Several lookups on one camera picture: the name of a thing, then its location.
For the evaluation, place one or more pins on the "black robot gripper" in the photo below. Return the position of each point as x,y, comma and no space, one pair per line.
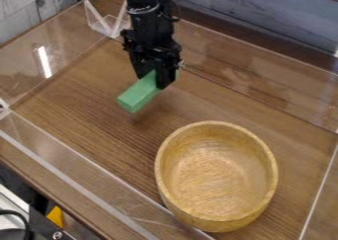
150,43

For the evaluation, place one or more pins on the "green rectangular block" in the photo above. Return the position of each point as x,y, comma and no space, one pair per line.
139,94

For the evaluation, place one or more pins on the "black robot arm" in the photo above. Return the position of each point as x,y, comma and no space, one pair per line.
154,51

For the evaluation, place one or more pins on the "brown wooden bowl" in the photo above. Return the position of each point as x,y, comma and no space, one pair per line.
216,175

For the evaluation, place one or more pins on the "black and yellow equipment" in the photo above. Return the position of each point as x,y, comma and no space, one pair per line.
43,228

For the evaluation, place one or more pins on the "clear acrylic corner bracket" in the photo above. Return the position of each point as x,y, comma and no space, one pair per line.
107,25

